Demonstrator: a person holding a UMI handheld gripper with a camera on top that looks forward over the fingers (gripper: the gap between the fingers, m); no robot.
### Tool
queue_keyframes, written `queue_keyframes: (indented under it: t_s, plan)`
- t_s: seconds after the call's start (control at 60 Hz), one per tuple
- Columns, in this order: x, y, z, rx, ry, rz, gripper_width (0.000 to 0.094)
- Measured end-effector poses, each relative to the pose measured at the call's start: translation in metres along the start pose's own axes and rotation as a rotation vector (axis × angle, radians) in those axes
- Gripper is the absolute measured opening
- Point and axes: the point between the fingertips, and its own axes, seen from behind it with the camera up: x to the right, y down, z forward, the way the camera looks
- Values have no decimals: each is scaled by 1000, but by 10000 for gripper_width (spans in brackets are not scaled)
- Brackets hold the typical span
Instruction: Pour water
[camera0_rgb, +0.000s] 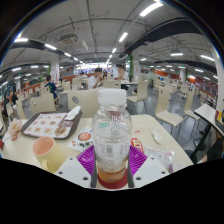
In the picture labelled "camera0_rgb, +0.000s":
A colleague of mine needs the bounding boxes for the clear plastic tea bottle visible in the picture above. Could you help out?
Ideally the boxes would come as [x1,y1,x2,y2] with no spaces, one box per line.
[91,88,133,184]

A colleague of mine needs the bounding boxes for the white paper napkin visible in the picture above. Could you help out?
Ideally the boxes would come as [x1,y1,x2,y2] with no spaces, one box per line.
[63,105,82,121]

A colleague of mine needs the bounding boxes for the dark brown food tray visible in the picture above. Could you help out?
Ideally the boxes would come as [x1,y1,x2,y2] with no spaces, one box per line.
[21,109,83,140]

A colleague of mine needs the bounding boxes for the brown food in wrapper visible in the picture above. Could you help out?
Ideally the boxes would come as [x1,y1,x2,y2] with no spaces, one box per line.
[54,124,68,137]

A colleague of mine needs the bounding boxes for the person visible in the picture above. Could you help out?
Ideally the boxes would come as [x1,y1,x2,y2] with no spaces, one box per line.
[204,133,224,163]
[114,64,129,82]
[88,67,104,89]
[1,91,19,111]
[43,74,58,99]

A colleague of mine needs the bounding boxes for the colourful printed flyer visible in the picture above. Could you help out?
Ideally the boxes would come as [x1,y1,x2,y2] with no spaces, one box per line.
[67,126,96,153]

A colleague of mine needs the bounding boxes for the white neighbouring table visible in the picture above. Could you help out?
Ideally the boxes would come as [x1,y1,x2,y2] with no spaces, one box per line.
[191,103,224,155]

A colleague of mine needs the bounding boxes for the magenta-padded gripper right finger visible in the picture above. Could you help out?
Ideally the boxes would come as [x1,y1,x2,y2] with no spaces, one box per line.
[125,144,170,189]

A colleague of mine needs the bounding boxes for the ceiling strip lights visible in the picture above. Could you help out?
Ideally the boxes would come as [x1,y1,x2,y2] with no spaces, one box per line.
[11,1,216,81]

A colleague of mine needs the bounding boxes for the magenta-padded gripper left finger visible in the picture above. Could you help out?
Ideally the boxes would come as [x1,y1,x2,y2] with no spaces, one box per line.
[54,144,98,189]

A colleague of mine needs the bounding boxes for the beige canteen chairs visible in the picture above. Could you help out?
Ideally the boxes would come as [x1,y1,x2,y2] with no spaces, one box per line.
[14,78,201,128]

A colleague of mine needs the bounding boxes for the red sauce packet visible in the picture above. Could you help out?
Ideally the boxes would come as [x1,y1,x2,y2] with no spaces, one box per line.
[130,137,145,154]

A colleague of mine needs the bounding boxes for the printed paper tray liner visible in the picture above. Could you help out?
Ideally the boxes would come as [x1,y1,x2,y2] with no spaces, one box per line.
[23,112,73,138]

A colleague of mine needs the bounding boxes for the ceiling air conditioner unit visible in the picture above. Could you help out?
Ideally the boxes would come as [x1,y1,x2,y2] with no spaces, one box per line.
[59,33,79,46]

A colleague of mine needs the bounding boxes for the clear plastic wrapper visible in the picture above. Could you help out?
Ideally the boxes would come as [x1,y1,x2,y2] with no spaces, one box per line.
[144,147,175,173]

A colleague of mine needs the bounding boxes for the clear plastic food bag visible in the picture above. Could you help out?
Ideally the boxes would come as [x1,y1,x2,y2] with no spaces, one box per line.
[8,117,24,141]

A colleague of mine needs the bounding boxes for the small white paper packet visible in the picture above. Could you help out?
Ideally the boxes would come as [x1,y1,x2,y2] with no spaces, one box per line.
[150,129,164,145]

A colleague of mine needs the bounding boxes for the pale yellow mug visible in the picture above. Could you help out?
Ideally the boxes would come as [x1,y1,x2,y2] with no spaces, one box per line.
[32,135,68,174]

